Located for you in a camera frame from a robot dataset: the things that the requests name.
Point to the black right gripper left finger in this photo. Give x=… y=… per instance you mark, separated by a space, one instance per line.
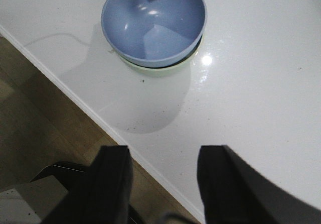
x=102 y=194

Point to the green bowl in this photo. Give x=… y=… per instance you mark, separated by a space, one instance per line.
x=164 y=71

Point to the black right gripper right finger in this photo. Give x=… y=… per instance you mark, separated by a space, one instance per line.
x=233 y=192

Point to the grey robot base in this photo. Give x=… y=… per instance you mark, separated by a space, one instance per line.
x=31 y=202

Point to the blue bowl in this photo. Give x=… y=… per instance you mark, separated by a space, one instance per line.
x=153 y=33

